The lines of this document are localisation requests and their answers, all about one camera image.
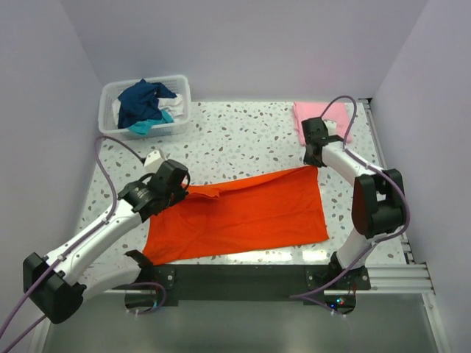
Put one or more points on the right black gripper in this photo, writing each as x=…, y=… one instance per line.
x=309, y=161

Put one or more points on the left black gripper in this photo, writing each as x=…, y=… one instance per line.
x=180, y=195

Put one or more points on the orange t shirt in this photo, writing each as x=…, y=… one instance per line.
x=268, y=211

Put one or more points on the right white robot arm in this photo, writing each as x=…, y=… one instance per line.
x=379, y=210

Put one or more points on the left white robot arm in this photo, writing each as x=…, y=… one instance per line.
x=54, y=282

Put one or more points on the folded pink t shirt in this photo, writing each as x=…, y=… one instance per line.
x=303, y=110

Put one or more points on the teal t shirt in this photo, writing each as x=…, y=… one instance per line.
x=142, y=128

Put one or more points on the navy blue t shirt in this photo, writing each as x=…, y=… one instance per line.
x=140, y=102

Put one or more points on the white plastic laundry basket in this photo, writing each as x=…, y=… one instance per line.
x=108, y=125

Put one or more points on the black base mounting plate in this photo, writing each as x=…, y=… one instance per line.
x=170, y=284

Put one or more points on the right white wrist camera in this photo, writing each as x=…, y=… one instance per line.
x=331, y=127

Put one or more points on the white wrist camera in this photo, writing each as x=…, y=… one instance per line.
x=153, y=161
x=331, y=127

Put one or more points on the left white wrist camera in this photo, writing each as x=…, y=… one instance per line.
x=153, y=161

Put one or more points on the aluminium frame rail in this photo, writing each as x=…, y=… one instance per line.
x=413, y=279

